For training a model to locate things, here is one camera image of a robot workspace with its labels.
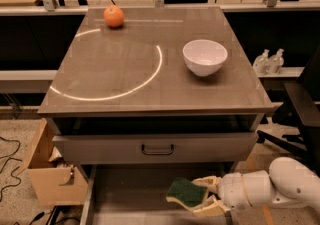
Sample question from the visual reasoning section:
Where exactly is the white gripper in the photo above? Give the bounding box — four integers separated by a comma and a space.
192, 173, 249, 217

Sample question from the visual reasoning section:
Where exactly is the green and yellow sponge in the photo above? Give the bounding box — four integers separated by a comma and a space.
166, 177, 208, 209

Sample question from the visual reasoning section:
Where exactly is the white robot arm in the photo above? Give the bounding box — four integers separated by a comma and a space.
192, 157, 320, 217

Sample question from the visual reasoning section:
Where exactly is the open grey middle drawer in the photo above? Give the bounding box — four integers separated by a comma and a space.
80, 164, 239, 225

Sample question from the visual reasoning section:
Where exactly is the grey drawer cabinet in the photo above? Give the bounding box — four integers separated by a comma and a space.
37, 5, 274, 225

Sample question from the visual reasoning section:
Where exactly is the black office chair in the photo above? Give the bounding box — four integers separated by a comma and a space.
257, 47, 320, 176

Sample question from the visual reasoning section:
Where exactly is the white bowl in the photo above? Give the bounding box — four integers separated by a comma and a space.
183, 39, 228, 77

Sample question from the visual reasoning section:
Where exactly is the clear bottle left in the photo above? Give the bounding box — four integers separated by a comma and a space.
253, 49, 269, 75

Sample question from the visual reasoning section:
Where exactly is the clear bottle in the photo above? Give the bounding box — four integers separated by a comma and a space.
253, 49, 269, 75
267, 49, 284, 74

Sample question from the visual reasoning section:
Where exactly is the clear bottle right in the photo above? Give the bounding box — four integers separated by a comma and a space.
267, 49, 284, 74

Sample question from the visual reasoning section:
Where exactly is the cardboard box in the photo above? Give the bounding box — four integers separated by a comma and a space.
17, 119, 88, 207

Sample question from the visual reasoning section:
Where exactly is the orange fruit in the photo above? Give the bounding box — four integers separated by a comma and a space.
103, 5, 124, 27

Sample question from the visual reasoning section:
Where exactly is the closed grey drawer with handle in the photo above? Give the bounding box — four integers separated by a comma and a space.
53, 132, 257, 164

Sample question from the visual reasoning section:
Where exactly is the black floor cable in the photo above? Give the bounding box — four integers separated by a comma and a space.
0, 135, 24, 203

